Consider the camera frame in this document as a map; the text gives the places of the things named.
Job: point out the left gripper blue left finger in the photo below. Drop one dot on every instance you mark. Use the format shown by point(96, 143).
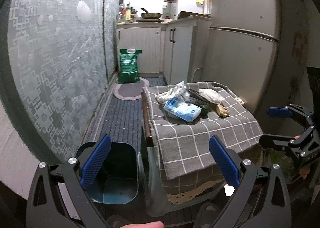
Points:
point(94, 162)

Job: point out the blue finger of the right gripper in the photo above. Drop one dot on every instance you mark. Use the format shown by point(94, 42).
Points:
point(278, 112)
point(275, 142)

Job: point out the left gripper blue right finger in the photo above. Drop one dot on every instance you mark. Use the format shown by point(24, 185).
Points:
point(227, 161)

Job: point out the brown ginger piece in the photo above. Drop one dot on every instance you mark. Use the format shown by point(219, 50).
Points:
point(222, 111)

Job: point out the dark green scrap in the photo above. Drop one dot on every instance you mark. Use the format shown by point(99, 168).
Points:
point(205, 109)

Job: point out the blue white plastic wrapper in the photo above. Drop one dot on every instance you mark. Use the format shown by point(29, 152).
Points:
point(179, 108)

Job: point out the white plastic bag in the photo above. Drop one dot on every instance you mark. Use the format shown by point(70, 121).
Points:
point(211, 95)

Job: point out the black tissue pack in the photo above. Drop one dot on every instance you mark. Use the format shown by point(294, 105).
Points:
point(194, 98)

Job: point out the white tissue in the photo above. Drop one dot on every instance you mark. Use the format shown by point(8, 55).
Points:
point(176, 92)

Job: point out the teal plastic trash bin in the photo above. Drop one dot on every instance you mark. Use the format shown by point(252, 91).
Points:
point(117, 181)

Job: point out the white kitchen cabinet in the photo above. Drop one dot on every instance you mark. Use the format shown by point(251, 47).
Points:
point(172, 49)

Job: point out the person left hand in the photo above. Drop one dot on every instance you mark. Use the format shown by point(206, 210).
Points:
point(155, 224)

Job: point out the blue striped floor mat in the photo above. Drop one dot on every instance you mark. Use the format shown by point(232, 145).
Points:
point(120, 119)

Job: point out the grey checked tablecloth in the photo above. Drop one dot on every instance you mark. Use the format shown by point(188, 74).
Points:
point(181, 148)

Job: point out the silver refrigerator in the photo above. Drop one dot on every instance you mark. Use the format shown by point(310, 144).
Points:
point(242, 46)

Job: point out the oval grey pink mat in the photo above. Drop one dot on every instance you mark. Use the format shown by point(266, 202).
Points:
point(130, 91)

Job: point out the green rice bag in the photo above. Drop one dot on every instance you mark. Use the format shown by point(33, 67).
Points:
point(128, 66)

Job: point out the wooden cutting board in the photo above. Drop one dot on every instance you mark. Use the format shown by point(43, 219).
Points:
point(184, 14)

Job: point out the frosted patterned sliding door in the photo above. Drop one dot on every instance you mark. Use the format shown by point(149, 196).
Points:
point(57, 58)

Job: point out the condiment bottles group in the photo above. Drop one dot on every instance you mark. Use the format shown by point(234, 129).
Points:
point(126, 13)

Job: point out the frying pan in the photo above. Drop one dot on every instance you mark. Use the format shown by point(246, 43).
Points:
point(148, 15)

